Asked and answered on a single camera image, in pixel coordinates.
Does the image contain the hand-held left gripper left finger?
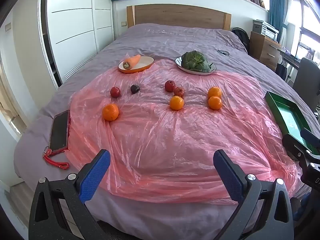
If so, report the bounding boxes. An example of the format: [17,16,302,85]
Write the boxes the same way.
[29,149,111,240]

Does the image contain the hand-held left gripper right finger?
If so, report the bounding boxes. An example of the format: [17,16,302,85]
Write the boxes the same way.
[213,149,293,240]

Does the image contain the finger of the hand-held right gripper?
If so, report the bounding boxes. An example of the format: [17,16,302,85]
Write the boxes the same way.
[282,133,312,162]
[301,128,320,155]

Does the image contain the green metal tray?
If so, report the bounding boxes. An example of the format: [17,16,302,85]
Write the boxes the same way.
[265,91,313,153]

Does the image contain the large orange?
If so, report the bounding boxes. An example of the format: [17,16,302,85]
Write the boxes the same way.
[102,104,120,121]

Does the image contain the phone in red case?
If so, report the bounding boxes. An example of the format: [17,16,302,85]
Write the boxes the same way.
[49,110,71,153]

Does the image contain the grey chair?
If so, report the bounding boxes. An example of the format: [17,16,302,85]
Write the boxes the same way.
[292,57,320,110]

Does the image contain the navy bag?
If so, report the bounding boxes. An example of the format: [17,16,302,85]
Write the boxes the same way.
[276,60,288,80]

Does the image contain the pink plastic sheet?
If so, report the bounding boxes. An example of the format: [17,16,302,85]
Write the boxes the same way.
[66,59,304,204]

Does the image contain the desk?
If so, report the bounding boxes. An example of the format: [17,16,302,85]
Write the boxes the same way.
[278,47,303,67]

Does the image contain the wooden dresser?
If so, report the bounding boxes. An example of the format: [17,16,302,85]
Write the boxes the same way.
[250,31,283,68]

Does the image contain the white enamel plate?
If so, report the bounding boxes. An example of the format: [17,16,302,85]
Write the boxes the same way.
[175,56,217,75]

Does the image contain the white printer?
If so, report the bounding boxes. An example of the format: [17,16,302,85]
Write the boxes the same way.
[252,19,279,40]

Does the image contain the black backpack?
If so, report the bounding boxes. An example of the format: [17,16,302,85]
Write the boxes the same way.
[231,27,250,53]

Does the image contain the carrot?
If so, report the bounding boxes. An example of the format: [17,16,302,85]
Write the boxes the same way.
[122,54,142,70]

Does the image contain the bok choy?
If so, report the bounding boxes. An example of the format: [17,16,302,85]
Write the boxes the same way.
[180,51,213,72]

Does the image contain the orange oval dish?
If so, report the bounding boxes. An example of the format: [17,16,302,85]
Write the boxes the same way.
[118,56,155,74]

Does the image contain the long teal curtain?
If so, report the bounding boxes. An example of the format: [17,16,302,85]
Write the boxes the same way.
[268,0,290,42]

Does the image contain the bed with purple cover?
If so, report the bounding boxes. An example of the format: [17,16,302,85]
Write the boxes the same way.
[14,23,320,233]

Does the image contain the white wardrobe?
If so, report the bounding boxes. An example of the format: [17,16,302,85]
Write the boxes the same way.
[37,0,115,85]

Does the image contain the wooden headboard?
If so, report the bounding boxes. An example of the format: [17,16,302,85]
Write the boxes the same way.
[127,4,232,31]

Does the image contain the red lanyard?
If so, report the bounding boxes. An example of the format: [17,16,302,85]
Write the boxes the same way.
[42,148,70,170]

